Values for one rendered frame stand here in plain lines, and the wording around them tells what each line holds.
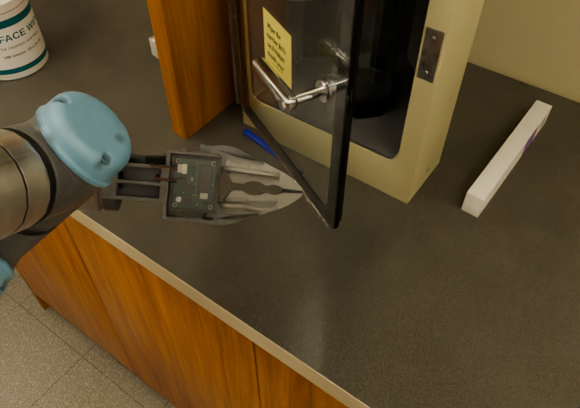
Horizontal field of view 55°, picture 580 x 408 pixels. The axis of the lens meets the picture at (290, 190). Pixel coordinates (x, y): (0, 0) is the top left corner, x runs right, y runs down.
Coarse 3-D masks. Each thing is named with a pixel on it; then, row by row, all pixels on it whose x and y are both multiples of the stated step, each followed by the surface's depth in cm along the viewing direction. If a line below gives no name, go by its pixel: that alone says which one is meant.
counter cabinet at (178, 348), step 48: (48, 240) 119; (96, 240) 98; (48, 288) 152; (96, 288) 121; (144, 288) 99; (96, 336) 154; (144, 336) 121; (192, 336) 99; (240, 336) 84; (192, 384) 121; (240, 384) 100; (288, 384) 85
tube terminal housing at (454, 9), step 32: (448, 0) 60; (480, 0) 68; (448, 32) 63; (448, 64) 69; (416, 96) 71; (448, 96) 76; (416, 128) 74; (448, 128) 85; (352, 160) 86; (384, 160) 82; (416, 160) 78
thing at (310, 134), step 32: (256, 0) 70; (288, 0) 61; (320, 0) 55; (352, 0) 50; (256, 32) 74; (288, 32) 64; (320, 32) 57; (352, 32) 52; (320, 64) 60; (352, 64) 54; (256, 96) 83; (256, 128) 88; (288, 128) 75; (320, 128) 66; (288, 160) 80; (320, 160) 69; (320, 192) 73
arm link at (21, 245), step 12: (0, 240) 46; (12, 240) 46; (24, 240) 46; (36, 240) 48; (0, 252) 47; (12, 252) 47; (24, 252) 49; (0, 264) 47; (12, 264) 49; (0, 276) 47; (12, 276) 49; (0, 288) 48
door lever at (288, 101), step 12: (264, 60) 64; (264, 72) 62; (264, 84) 63; (276, 84) 61; (324, 84) 60; (276, 96) 61; (288, 96) 60; (300, 96) 60; (312, 96) 61; (324, 96) 61; (288, 108) 60
